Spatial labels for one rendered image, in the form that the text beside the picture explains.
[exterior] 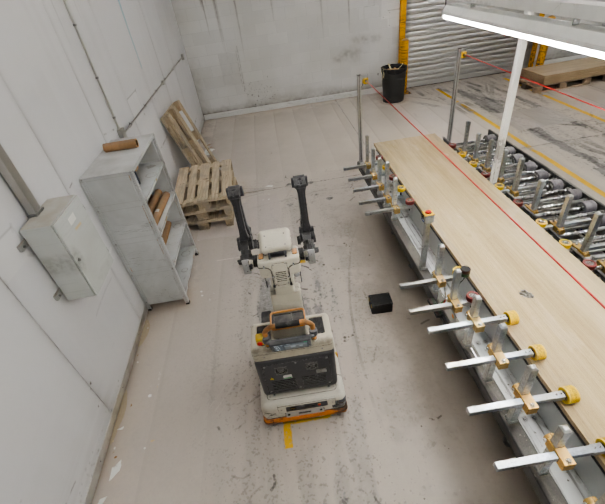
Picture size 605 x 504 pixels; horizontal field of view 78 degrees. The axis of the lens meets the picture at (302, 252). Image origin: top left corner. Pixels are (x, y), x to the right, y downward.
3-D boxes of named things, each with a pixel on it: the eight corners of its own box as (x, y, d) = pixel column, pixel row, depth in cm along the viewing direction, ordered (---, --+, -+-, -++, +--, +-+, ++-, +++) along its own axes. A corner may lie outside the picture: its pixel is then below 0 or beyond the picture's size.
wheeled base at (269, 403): (349, 414, 279) (347, 395, 264) (264, 427, 279) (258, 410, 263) (333, 342, 333) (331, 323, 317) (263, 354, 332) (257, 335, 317)
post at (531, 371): (508, 424, 196) (532, 370, 167) (505, 418, 199) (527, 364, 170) (515, 423, 196) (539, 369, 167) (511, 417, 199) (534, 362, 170)
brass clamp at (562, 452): (560, 471, 157) (563, 466, 153) (540, 439, 167) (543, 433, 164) (574, 469, 157) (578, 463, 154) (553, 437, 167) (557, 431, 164)
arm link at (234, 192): (223, 192, 235) (239, 189, 236) (226, 185, 247) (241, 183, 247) (239, 253, 257) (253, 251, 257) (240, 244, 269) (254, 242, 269)
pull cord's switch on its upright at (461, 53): (449, 150, 455) (461, 49, 388) (444, 146, 467) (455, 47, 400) (455, 149, 455) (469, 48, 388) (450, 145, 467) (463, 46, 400)
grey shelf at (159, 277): (148, 310, 399) (77, 179, 304) (163, 259, 470) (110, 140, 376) (189, 304, 400) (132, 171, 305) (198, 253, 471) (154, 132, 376)
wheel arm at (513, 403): (469, 416, 178) (470, 413, 176) (465, 409, 181) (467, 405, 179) (571, 399, 179) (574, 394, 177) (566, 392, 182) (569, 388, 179)
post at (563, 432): (534, 481, 180) (565, 432, 151) (530, 473, 183) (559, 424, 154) (541, 480, 181) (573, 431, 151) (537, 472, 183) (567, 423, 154)
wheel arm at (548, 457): (497, 473, 158) (498, 469, 156) (492, 464, 161) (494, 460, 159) (612, 452, 159) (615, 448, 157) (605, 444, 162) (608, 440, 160)
